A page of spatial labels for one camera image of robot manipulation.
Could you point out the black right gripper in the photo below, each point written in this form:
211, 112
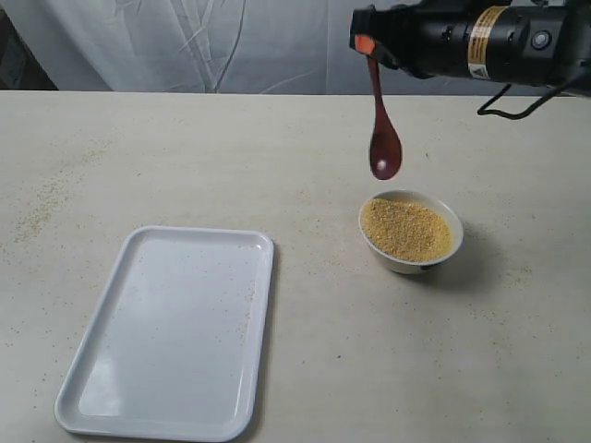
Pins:
425, 40

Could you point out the dark red wooden spoon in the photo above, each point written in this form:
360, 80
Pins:
385, 148

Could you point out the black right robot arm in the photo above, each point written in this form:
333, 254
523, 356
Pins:
539, 45

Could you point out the tan grains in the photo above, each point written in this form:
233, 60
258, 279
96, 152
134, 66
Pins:
406, 230

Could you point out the white ceramic bowl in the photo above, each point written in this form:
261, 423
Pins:
410, 268

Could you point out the white backdrop cloth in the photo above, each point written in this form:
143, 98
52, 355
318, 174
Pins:
279, 47

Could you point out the white rectangular plastic tray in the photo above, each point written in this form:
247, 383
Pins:
173, 347

